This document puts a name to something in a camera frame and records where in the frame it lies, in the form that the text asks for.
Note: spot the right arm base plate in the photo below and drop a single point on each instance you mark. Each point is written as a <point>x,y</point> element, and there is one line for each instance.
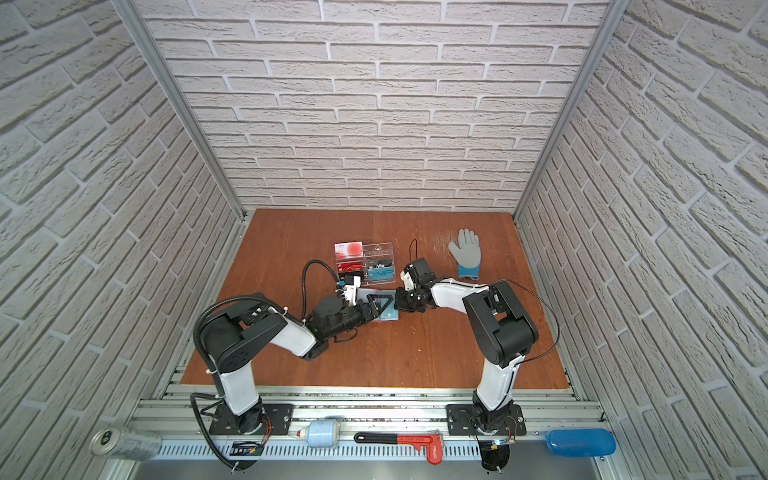
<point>470,420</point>

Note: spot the silver drink can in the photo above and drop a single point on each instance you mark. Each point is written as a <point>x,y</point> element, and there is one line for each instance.
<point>125,444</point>

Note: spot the clear acrylic card display stand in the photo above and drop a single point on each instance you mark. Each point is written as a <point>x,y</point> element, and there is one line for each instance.
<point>373,250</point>

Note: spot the red VIP card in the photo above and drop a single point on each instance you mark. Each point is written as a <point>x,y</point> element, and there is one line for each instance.
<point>350,266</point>

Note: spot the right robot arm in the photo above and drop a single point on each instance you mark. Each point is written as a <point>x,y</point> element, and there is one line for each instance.
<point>503,330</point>

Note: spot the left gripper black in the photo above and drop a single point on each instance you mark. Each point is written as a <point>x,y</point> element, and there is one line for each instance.
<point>372,305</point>

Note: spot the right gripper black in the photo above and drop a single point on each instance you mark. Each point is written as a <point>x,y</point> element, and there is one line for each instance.
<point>400,302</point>

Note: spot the red leather card holder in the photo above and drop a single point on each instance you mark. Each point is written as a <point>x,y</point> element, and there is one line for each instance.
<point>367,295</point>

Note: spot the grey work glove blue cuff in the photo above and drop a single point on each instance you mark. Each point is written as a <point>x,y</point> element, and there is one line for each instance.
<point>467,253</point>

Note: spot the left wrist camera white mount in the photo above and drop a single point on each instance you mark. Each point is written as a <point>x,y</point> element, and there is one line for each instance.
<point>350,285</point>

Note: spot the aluminium rail frame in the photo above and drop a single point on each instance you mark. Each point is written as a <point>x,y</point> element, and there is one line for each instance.
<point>183,414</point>

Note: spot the blue plastic case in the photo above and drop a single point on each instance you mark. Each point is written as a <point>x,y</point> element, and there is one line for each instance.
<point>581,443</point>

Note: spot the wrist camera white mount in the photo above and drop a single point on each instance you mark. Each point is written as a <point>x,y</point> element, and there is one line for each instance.
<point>407,279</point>
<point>350,285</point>

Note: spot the red white patterned card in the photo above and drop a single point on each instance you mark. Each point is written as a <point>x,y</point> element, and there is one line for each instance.
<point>348,251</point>

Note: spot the black logo Vip card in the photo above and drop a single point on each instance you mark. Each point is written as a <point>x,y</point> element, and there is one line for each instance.
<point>379,262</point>

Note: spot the red black pipe wrench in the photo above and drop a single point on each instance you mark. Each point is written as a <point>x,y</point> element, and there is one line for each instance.
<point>431,443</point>

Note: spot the teal VIP card in stand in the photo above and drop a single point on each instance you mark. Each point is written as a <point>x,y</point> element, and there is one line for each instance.
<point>381,274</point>

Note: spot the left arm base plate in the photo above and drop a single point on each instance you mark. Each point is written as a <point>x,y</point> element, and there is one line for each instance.
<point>255,421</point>

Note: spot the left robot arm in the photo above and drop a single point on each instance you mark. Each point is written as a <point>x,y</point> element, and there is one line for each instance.
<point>231,333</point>

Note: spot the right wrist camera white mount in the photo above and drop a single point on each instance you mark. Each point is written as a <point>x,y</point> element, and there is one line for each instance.
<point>407,279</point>

